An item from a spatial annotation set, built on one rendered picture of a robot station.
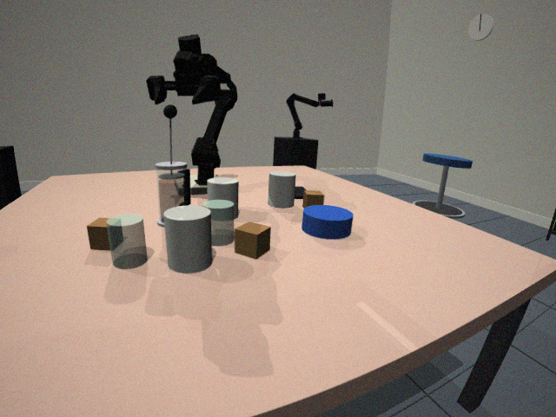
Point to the blue short cylinder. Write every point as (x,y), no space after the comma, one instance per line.
(327,222)

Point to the glass coffee press with plunger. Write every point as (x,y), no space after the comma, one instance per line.
(173,179)

